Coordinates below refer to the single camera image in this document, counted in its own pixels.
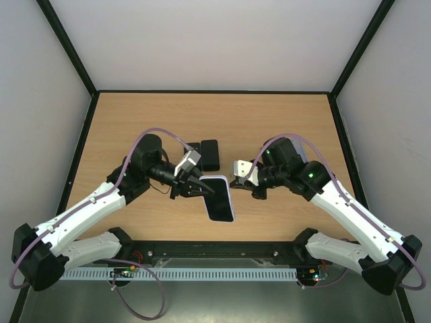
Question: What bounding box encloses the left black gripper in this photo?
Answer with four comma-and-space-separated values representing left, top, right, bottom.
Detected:
145, 161, 216, 200

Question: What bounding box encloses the black bare phone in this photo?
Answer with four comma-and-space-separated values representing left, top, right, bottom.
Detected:
183, 142, 201, 154

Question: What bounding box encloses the lilac phone case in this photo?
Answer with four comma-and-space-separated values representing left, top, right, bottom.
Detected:
291, 138, 308, 162

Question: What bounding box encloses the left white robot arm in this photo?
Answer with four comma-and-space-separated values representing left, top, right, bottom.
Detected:
9, 128, 214, 291

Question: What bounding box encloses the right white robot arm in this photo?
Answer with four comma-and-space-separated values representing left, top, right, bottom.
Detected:
230, 135, 422, 295

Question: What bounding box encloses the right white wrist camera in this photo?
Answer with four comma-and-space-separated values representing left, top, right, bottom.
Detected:
233, 160, 259, 186

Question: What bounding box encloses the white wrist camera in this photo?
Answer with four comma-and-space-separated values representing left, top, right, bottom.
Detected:
174, 149, 201, 176
233, 160, 259, 186

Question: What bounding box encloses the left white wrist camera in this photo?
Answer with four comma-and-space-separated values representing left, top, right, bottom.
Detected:
174, 149, 201, 176

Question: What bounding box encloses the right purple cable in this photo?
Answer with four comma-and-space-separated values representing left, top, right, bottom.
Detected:
240, 133, 427, 291

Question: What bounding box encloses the purple cable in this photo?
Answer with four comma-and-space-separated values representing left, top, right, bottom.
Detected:
240, 133, 427, 291
8, 127, 189, 319

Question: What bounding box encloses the grey slotted cable duct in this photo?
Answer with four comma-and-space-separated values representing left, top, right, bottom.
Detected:
61, 267, 297, 282

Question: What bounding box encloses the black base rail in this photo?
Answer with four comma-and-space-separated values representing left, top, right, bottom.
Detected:
113, 240, 332, 268

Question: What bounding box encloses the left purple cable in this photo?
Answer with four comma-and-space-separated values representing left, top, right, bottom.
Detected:
8, 127, 189, 319

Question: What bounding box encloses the black metal frame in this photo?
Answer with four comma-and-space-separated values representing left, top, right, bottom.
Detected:
8, 0, 416, 323

